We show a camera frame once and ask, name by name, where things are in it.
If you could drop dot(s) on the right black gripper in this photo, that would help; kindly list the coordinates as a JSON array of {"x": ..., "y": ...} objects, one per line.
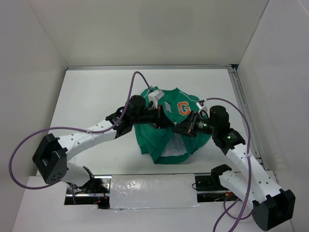
[{"x": 188, "y": 126}]

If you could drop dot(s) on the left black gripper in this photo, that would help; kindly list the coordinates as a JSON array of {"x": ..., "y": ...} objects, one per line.
[{"x": 161, "y": 121}]

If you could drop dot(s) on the green jacket with grey lining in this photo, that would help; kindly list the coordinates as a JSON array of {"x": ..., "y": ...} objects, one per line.
[{"x": 163, "y": 145}]

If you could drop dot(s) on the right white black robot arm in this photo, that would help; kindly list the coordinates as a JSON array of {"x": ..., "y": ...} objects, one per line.
[{"x": 269, "y": 203}]

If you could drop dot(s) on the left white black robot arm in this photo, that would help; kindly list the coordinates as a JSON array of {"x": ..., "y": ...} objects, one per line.
[{"x": 53, "y": 155}]

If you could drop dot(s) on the white front cover panel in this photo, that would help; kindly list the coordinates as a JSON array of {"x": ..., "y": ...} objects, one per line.
[{"x": 156, "y": 191}]

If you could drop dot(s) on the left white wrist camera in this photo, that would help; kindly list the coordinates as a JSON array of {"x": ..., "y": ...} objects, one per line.
[{"x": 154, "y": 97}]

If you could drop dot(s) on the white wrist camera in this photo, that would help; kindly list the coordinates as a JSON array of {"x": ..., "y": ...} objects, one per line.
[
  {"x": 201, "y": 104},
  {"x": 154, "y": 97}
]

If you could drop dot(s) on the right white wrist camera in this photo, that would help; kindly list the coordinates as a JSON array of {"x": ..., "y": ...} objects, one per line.
[{"x": 201, "y": 104}]

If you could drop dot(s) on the black metal base rail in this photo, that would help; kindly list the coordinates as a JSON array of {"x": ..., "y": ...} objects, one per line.
[{"x": 206, "y": 189}]

